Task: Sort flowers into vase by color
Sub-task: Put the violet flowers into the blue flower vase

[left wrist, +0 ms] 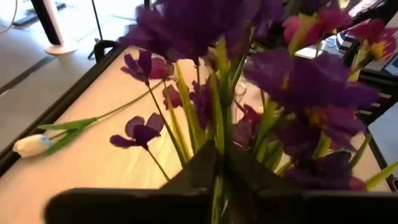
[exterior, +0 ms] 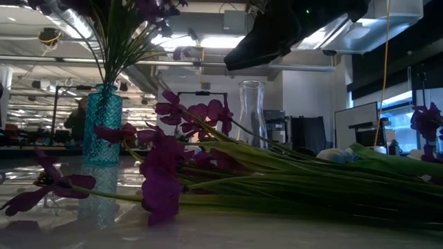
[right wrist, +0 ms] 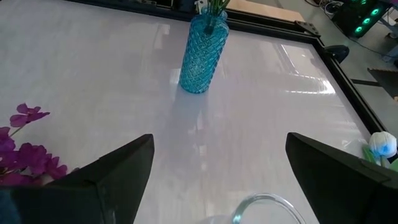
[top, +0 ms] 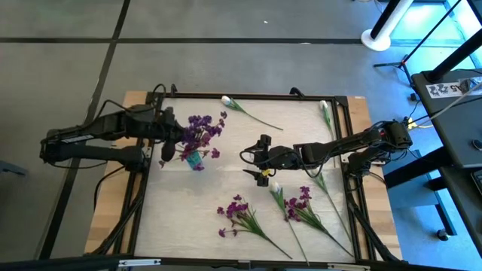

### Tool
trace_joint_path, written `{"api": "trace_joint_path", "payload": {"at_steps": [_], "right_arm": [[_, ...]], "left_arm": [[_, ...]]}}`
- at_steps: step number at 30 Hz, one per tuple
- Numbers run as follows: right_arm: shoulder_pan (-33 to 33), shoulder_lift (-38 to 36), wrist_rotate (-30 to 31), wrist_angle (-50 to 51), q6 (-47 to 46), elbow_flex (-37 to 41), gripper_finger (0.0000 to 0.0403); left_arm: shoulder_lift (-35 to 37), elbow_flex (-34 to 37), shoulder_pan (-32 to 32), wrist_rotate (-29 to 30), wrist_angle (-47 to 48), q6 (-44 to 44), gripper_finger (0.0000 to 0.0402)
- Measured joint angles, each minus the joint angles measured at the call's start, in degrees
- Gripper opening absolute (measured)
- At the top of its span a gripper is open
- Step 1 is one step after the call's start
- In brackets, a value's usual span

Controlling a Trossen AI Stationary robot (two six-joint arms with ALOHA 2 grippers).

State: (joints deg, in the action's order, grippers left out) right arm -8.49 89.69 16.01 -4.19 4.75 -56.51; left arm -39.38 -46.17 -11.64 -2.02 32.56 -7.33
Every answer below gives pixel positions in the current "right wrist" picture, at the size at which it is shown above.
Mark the white artificial tulip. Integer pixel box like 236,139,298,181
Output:
362,130,398,172

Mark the wooden table board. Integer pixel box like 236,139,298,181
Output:
228,0,305,22

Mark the computer with green fans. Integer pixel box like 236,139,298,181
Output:
331,0,392,39

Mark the clear glass vase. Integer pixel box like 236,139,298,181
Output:
198,192,307,224

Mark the blue textured glass vase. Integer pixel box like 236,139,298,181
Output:
178,5,230,95

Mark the black table clamp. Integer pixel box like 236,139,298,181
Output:
325,45,349,63

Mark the black stand foot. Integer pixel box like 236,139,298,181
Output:
351,67,398,99

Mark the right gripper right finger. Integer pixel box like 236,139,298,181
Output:
285,132,398,224

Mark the purple artificial flower spray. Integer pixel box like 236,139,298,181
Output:
205,0,231,34
0,102,69,187

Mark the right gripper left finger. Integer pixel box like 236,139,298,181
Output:
0,134,155,224

